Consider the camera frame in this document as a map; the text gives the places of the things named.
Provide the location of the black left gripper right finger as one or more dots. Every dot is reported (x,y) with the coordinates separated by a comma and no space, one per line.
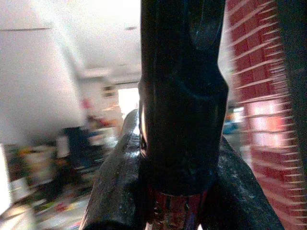
(237,198)

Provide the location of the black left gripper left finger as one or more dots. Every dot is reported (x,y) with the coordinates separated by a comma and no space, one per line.
(115,182)

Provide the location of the black chair piled with clothes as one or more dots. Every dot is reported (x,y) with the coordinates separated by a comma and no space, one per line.
(76,146)

